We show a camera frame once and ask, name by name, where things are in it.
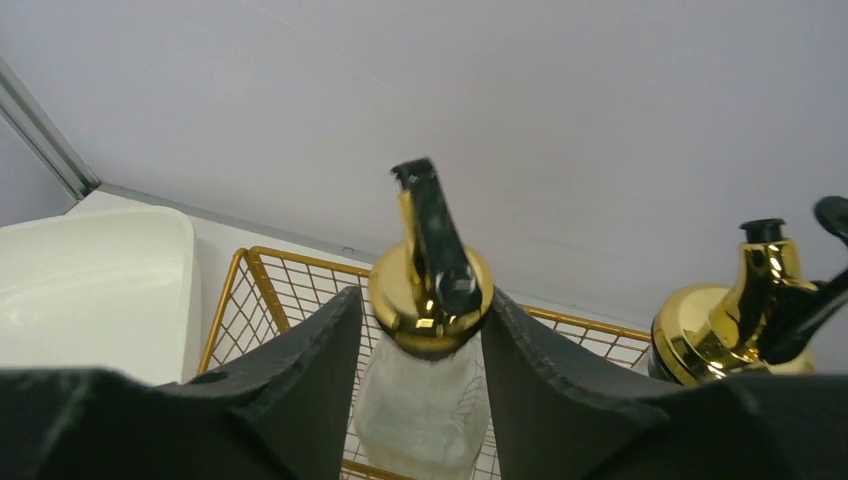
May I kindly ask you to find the oil bottle with brown liquid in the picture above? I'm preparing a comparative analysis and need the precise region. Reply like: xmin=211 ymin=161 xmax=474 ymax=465
xmin=635 ymin=218 xmax=847 ymax=386

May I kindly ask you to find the clear oil bottle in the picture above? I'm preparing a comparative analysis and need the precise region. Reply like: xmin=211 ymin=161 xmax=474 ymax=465
xmin=353 ymin=157 xmax=495 ymax=479

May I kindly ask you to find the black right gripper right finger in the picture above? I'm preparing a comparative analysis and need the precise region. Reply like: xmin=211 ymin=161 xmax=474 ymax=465
xmin=482 ymin=292 xmax=847 ymax=479

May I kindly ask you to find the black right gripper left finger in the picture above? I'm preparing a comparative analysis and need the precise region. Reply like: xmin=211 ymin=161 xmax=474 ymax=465
xmin=1 ymin=287 xmax=363 ymax=479

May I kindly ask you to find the gold wire basket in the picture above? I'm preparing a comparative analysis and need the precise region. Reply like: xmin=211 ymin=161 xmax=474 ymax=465
xmin=198 ymin=246 xmax=649 ymax=479

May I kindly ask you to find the white plastic tub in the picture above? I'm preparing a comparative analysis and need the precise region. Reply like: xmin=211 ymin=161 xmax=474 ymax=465
xmin=1 ymin=207 xmax=203 ymax=385

